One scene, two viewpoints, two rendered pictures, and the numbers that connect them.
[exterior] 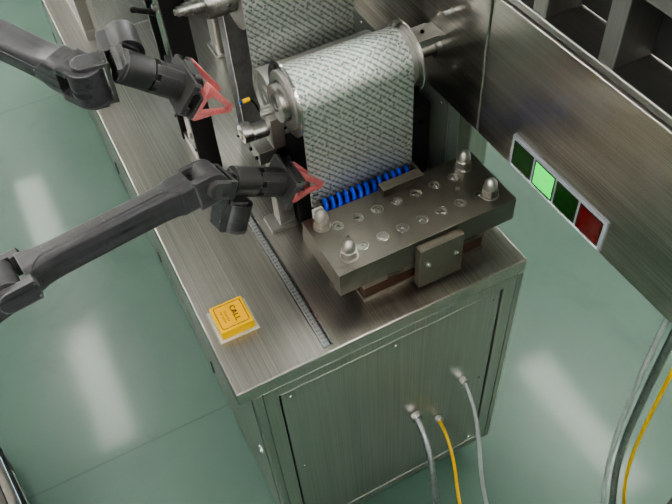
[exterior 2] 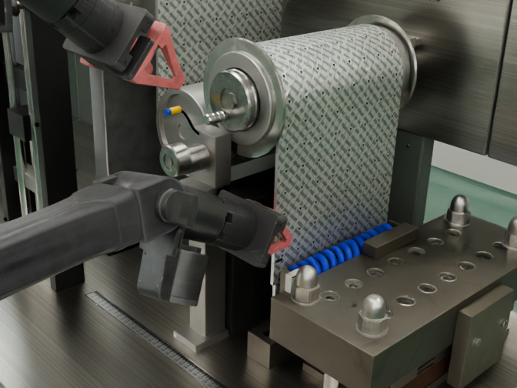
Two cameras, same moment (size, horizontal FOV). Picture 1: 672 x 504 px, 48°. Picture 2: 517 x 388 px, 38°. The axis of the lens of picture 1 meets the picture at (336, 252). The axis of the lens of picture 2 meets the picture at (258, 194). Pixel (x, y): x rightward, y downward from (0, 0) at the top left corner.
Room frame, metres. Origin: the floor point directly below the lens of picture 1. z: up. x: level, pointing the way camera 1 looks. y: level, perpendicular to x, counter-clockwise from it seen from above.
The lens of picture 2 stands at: (0.28, 0.35, 1.51)
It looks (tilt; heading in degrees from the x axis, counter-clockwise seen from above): 24 degrees down; 340
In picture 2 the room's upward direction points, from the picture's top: 2 degrees clockwise
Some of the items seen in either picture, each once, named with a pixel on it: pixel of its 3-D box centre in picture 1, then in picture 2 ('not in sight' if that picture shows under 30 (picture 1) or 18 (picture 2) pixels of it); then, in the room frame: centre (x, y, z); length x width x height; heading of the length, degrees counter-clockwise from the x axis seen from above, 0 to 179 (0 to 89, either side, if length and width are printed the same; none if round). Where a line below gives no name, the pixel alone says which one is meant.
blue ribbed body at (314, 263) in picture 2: (368, 188); (345, 253); (1.08, -0.08, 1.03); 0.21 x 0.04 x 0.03; 114
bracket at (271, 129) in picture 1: (271, 173); (199, 242); (1.13, 0.12, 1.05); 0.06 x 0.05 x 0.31; 114
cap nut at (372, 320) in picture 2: (348, 248); (373, 312); (0.91, -0.02, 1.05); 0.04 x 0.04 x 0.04
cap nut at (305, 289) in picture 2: (321, 218); (306, 282); (0.99, 0.02, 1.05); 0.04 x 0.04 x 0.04
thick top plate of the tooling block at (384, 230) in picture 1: (409, 220); (418, 288); (1.01, -0.15, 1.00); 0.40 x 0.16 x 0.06; 114
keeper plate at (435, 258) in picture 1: (439, 259); (481, 336); (0.93, -0.20, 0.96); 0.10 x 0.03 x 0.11; 114
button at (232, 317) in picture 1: (232, 317); not in sight; (0.87, 0.22, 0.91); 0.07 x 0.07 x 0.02; 24
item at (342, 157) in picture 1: (361, 154); (336, 196); (1.10, -0.07, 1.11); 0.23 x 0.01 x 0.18; 114
